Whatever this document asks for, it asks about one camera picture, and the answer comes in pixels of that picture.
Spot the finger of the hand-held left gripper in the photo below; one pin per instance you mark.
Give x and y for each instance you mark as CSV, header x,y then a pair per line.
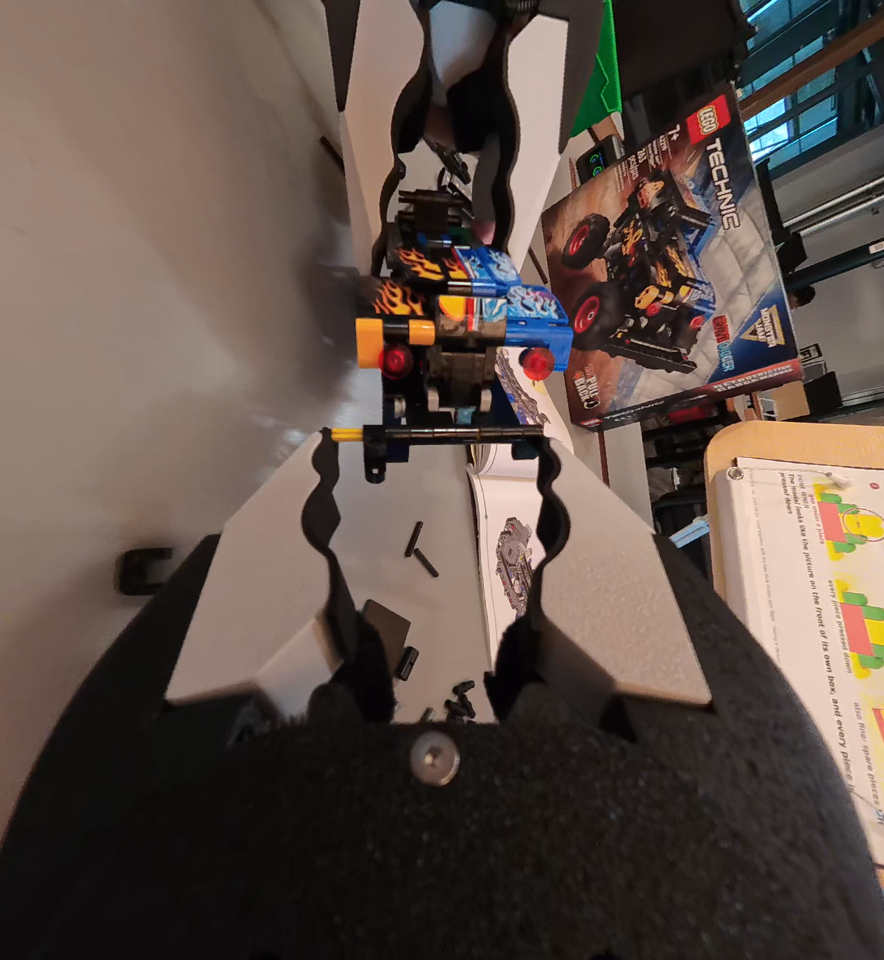
x,y
540,112
371,89

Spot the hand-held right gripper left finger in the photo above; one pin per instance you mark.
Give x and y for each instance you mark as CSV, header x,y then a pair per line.
x,y
262,584

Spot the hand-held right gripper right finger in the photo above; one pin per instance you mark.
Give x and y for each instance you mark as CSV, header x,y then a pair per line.
x,y
614,592

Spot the partly built lego truck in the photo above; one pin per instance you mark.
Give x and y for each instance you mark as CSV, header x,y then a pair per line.
x,y
457,314

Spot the lego instruction booklet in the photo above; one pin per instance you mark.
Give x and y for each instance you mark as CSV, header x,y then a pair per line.
x,y
502,539

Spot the black lego connector piece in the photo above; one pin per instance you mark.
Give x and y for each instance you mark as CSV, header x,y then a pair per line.
x,y
139,571

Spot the grey lego beam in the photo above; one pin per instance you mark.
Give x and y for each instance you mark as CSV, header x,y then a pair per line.
x,y
386,626

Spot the lego set box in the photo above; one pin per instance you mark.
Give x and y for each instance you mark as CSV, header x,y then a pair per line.
x,y
674,262

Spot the person's left hand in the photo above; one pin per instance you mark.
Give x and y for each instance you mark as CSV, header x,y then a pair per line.
x,y
487,231

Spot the black device green light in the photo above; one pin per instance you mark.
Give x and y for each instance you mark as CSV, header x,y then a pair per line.
x,y
599,158

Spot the green plastic bin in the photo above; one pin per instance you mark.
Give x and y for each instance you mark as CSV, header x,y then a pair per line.
x,y
608,75

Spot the light blue object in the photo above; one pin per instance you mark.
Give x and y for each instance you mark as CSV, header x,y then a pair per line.
x,y
690,532

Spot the laminated picture instruction sheet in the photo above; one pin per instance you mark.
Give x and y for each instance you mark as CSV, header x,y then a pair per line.
x,y
802,637

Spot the large paned window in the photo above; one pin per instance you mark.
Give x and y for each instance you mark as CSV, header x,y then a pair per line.
x,y
772,127

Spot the wooden post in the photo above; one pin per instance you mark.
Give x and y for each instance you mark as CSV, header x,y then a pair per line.
x,y
824,56

